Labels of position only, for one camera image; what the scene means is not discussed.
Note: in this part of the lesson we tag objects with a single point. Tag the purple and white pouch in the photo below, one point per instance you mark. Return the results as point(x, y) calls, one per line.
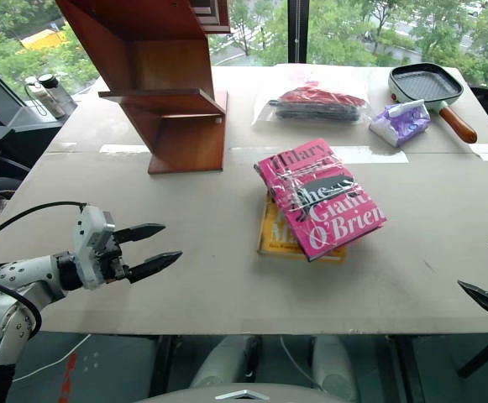
point(401, 124)

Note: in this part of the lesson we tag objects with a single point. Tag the black window frame post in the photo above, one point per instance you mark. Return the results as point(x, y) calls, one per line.
point(298, 31)

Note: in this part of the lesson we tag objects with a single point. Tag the pink hardcover book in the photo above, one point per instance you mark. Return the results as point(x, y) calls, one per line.
point(323, 197)

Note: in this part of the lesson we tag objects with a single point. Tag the clear bag of dark items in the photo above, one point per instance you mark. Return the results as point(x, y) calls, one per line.
point(313, 105)

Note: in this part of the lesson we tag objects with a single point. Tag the yellow vehicle outside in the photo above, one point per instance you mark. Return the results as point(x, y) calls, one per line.
point(44, 38)

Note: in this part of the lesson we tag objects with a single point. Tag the square grill pan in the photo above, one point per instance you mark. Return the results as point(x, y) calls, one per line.
point(430, 90)

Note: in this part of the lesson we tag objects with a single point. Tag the clear water bottle black cap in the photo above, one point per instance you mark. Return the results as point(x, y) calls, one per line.
point(48, 95)

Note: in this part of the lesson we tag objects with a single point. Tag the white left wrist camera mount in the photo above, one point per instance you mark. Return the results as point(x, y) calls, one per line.
point(90, 247)

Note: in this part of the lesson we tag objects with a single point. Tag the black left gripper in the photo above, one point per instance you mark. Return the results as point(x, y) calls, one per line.
point(113, 260)

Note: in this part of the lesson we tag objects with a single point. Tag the brown wooden bookshelf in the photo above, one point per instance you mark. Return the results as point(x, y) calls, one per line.
point(166, 80)

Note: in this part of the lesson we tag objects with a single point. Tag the silver robot body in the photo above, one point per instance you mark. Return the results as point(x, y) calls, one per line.
point(235, 392)

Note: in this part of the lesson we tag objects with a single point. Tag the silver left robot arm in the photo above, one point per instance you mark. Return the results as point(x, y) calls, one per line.
point(21, 275)

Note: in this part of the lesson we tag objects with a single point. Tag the yellow book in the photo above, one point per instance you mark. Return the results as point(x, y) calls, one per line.
point(275, 237)

